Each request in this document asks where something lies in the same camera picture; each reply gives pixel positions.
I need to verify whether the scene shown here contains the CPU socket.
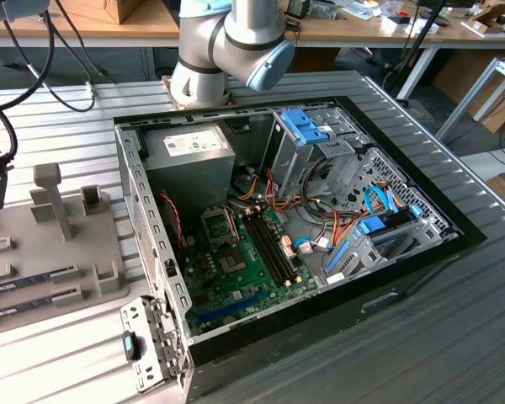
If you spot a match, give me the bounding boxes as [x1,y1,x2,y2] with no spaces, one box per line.
[215,245,250,275]

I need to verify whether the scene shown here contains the dark RAM stick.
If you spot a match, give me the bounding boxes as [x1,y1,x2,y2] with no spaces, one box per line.
[0,294,56,320]
[0,271,54,295]

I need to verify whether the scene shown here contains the grey parts rack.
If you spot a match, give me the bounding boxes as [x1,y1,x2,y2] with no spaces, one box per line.
[0,162,131,338]

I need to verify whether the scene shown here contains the black case fan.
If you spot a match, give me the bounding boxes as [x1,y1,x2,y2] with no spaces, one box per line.
[157,191,184,253]

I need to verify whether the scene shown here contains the black latch blue tab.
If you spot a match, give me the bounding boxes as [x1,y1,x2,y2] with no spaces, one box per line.
[121,330,143,363]

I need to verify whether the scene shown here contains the grey power supply unit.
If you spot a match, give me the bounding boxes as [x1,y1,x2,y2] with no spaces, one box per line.
[139,121,237,220]

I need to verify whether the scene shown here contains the brown cardboard box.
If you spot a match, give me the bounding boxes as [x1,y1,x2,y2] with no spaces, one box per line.
[58,0,146,25]

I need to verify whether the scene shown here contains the blue expansion slot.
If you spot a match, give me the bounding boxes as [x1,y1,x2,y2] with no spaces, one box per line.
[197,289,267,325]

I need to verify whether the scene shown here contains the green motherboard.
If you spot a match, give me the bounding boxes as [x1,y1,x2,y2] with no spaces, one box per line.
[179,205,321,338]

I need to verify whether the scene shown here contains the black RAM slot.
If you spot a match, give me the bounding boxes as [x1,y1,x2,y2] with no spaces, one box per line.
[252,210,300,285]
[242,212,288,288]

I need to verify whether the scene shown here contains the grey metal drive cage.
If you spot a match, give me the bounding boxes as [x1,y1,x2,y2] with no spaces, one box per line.
[260,104,369,203]

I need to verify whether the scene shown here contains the blue plastic bay lever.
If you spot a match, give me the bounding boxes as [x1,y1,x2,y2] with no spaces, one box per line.
[324,240,351,275]

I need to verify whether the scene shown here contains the grey metal disk bay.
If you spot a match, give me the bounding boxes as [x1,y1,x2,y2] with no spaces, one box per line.
[322,201,462,287]

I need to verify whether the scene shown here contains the black disk blue carrier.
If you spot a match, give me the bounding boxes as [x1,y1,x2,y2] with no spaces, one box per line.
[356,204,425,237]

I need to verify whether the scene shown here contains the black open PC case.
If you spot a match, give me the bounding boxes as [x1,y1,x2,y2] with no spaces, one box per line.
[111,95,488,401]

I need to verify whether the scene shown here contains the black stand pole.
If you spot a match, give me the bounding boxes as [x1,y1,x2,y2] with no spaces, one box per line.
[382,0,449,81]

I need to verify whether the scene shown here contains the white small boxes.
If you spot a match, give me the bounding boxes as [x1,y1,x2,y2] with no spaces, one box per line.
[380,15,441,35]

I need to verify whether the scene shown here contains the wooden desk white legs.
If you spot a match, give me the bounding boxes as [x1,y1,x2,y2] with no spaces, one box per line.
[296,0,505,100]

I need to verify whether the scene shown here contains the flat brown cardboard sheets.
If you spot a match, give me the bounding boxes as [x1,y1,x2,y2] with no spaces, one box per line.
[466,75,505,135]

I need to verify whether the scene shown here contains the small open cardboard box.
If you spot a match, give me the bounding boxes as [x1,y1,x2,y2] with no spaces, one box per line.
[466,3,505,26]

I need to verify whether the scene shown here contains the thick black camera cable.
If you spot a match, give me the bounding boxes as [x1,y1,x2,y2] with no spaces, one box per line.
[0,90,19,159]
[0,10,56,113]

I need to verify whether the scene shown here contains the red black twisted wire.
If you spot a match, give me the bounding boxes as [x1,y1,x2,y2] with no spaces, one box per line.
[158,189,184,253]

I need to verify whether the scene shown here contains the grey metal slot bracket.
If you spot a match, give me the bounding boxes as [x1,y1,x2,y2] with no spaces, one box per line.
[120,294,191,395]

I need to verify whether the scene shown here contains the light blue thin wire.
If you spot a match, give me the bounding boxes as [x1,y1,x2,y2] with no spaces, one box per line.
[293,237,334,254]

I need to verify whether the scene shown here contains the orange wire bundle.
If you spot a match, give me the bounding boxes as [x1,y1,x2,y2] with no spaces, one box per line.
[264,167,365,256]

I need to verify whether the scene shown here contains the blue flat data wire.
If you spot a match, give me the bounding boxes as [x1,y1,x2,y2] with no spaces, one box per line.
[385,184,407,211]
[363,183,396,218]

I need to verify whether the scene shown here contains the aluminium profile frame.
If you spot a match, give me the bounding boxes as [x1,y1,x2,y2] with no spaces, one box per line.
[435,56,505,144]

